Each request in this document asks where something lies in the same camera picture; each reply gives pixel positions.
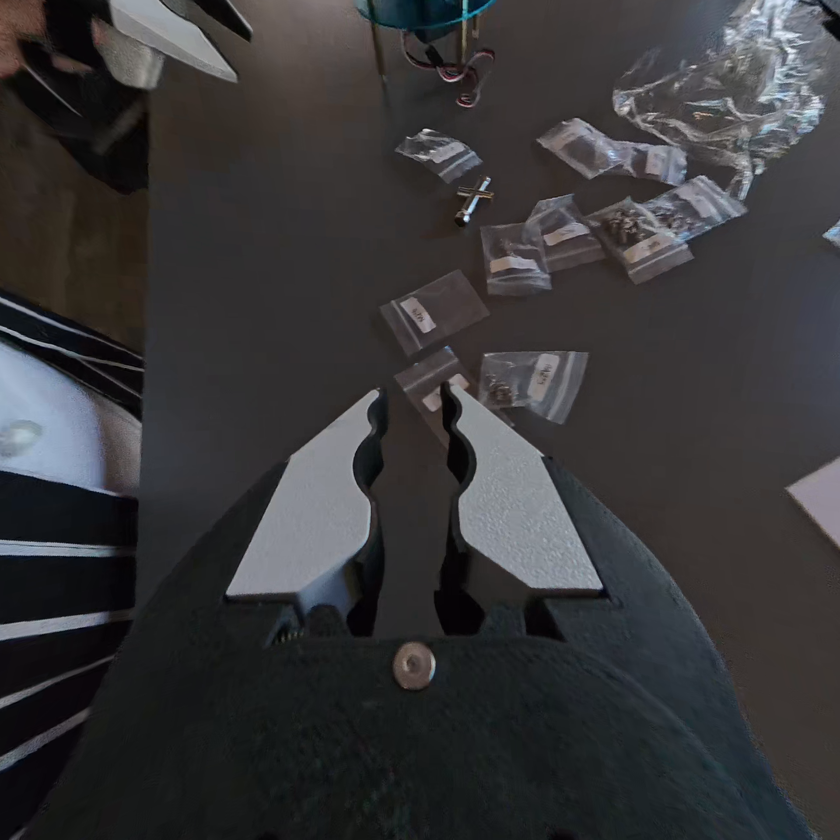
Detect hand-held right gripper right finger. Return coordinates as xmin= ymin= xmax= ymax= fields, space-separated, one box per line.
xmin=434 ymin=382 xmax=605 ymax=636

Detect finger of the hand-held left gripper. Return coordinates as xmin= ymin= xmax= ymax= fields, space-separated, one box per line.
xmin=108 ymin=0 xmax=238 ymax=84
xmin=163 ymin=0 xmax=254 ymax=42

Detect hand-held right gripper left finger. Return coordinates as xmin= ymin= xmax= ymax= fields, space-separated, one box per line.
xmin=224 ymin=387 xmax=388 ymax=636

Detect clear plastic wrap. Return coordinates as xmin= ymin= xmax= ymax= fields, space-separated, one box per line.
xmin=612 ymin=0 xmax=831 ymax=201

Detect dark desk with wooden edge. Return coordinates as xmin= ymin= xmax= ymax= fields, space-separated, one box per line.
xmin=134 ymin=0 xmax=840 ymax=840

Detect person's left hand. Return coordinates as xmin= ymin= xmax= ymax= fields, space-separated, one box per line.
xmin=0 ymin=0 xmax=43 ymax=76

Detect scattered small clear parts bags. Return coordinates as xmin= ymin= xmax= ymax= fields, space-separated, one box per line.
xmin=379 ymin=118 xmax=840 ymax=454

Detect person's striped black shirt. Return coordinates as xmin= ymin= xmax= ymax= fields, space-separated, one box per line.
xmin=0 ymin=289 xmax=145 ymax=840

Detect white foam square with hole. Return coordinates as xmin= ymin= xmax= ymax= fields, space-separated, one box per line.
xmin=785 ymin=456 xmax=840 ymax=550

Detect silver cross socket wrench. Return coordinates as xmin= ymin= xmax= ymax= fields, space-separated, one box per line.
xmin=455 ymin=174 xmax=494 ymax=229

